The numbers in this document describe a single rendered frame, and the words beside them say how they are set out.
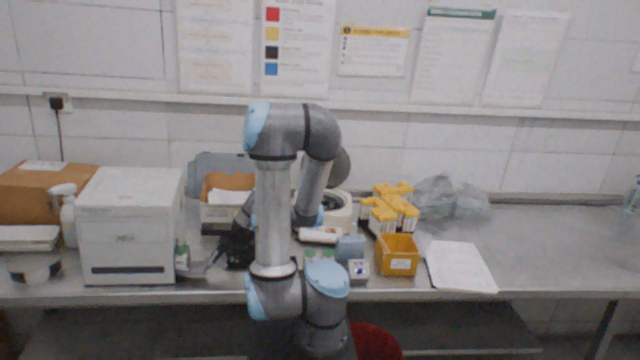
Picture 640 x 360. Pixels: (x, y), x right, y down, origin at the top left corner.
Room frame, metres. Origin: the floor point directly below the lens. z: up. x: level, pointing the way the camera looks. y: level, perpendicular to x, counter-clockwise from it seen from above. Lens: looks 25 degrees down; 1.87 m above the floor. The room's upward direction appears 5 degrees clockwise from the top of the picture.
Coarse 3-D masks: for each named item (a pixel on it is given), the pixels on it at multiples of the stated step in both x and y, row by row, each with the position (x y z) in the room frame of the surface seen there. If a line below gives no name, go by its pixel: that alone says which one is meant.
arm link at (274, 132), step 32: (256, 128) 0.97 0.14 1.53; (288, 128) 0.99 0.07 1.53; (256, 160) 0.97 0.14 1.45; (288, 160) 0.98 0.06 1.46; (256, 192) 0.98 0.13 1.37; (288, 192) 0.99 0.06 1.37; (256, 224) 0.96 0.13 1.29; (288, 224) 0.97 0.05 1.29; (256, 256) 0.95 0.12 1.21; (288, 256) 0.95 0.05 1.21; (256, 288) 0.90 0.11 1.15; (288, 288) 0.91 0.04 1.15
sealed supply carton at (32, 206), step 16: (32, 160) 1.69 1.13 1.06; (0, 176) 1.53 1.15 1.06; (16, 176) 1.54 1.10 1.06; (32, 176) 1.55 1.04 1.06; (48, 176) 1.56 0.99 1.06; (64, 176) 1.57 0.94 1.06; (80, 176) 1.59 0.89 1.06; (0, 192) 1.47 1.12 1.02; (16, 192) 1.47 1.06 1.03; (32, 192) 1.48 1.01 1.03; (80, 192) 1.50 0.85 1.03; (0, 208) 1.47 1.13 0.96; (16, 208) 1.47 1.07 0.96; (32, 208) 1.48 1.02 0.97; (48, 208) 1.48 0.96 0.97; (0, 224) 1.47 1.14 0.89; (16, 224) 1.47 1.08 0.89; (32, 224) 1.48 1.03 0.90; (48, 224) 1.48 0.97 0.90
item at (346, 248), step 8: (344, 240) 1.42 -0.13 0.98; (352, 240) 1.43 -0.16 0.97; (360, 240) 1.43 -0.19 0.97; (336, 248) 1.44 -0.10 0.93; (344, 248) 1.42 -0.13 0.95; (352, 248) 1.42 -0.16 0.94; (360, 248) 1.43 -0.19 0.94; (336, 256) 1.43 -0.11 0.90; (344, 256) 1.42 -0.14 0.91; (352, 256) 1.42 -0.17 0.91; (360, 256) 1.43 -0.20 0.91; (344, 264) 1.40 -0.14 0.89
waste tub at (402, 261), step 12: (384, 240) 1.50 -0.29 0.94; (396, 240) 1.50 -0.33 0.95; (408, 240) 1.51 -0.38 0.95; (384, 252) 1.37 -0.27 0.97; (396, 252) 1.37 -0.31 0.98; (408, 252) 1.49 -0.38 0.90; (384, 264) 1.37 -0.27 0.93; (396, 264) 1.37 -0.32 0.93; (408, 264) 1.38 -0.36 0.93; (396, 276) 1.37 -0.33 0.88; (408, 276) 1.38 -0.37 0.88
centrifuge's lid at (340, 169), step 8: (304, 152) 1.84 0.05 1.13; (344, 152) 1.88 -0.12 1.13; (336, 160) 1.89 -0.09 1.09; (344, 160) 1.88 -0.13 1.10; (336, 168) 1.89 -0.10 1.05; (344, 168) 1.88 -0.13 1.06; (328, 176) 1.88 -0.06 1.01; (336, 176) 1.87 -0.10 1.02; (344, 176) 1.86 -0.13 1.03; (328, 184) 1.85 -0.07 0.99; (336, 184) 1.84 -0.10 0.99
